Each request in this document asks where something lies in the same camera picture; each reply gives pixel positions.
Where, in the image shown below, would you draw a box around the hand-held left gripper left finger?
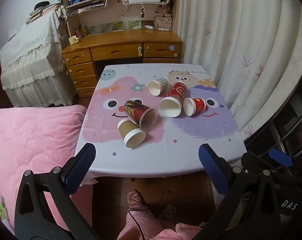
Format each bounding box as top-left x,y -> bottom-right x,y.
14,143 -> 99,240

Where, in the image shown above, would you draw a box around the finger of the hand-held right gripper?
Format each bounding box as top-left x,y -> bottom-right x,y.
241,151 -> 270,175
269,148 -> 302,178

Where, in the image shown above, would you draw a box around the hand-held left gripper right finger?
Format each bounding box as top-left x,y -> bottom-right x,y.
191,143 -> 282,240

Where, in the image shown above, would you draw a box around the brown paper cup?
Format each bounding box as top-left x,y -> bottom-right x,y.
117,119 -> 146,149

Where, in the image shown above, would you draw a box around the small red paper cup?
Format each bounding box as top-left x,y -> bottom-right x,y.
183,97 -> 207,117

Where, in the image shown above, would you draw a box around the dark red clear plastic cup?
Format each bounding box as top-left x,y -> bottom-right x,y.
123,100 -> 158,132

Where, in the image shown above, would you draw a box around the large red patterned paper cup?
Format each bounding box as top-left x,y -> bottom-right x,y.
159,81 -> 188,118

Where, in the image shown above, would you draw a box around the checkered paper cup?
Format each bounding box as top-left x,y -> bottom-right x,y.
148,77 -> 169,97

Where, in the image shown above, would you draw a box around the cartoon printed tablecloth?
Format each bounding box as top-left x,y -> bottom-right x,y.
74,64 -> 248,187

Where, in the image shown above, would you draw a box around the pink blanket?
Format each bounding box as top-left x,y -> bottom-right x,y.
0,104 -> 97,234

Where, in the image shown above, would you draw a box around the person's patterned slipper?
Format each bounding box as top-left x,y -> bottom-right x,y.
126,189 -> 144,210
159,204 -> 178,222

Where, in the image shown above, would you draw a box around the person's pink pajama legs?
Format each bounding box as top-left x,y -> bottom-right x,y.
117,204 -> 204,240

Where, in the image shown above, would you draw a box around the lace-covered cabinet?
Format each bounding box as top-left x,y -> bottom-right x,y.
0,10 -> 78,108

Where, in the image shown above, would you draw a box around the white floral curtain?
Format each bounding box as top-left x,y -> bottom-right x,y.
176,0 -> 302,142

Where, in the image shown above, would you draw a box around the wooden desk with drawers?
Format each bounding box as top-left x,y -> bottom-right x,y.
61,29 -> 183,98

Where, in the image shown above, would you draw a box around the decorated storage box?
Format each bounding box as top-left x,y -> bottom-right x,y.
153,16 -> 173,30

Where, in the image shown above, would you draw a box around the stack of books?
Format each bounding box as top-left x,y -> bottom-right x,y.
26,4 -> 62,25

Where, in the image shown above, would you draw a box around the wooden bookshelf hutch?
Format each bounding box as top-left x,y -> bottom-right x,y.
61,0 -> 179,38

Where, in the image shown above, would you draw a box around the chrome metal rail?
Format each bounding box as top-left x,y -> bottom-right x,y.
271,105 -> 302,160

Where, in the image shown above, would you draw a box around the black cable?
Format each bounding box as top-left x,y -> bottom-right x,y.
128,189 -> 172,240

